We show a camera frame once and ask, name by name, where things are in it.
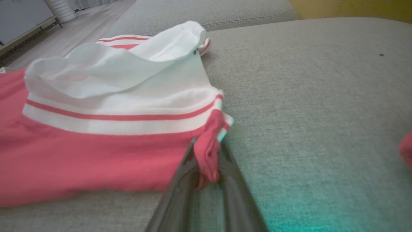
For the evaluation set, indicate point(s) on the red garment with white band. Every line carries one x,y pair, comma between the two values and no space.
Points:
407,149

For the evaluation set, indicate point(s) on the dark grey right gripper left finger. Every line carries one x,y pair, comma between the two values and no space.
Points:
180,199

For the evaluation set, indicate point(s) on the small grey sofa seat cushion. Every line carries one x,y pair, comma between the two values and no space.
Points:
199,11

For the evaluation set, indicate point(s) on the low grey tv cabinet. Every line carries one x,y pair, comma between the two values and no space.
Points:
22,17

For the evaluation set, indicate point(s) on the wide yellow sofa back cushion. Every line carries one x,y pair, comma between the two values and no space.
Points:
354,8

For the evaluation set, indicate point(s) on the white ribbed cylinder bin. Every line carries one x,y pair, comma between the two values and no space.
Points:
61,9

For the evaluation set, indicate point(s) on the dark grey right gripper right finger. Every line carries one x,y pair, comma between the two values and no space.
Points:
238,203

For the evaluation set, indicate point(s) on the red white striped garment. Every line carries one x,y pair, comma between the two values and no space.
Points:
96,129

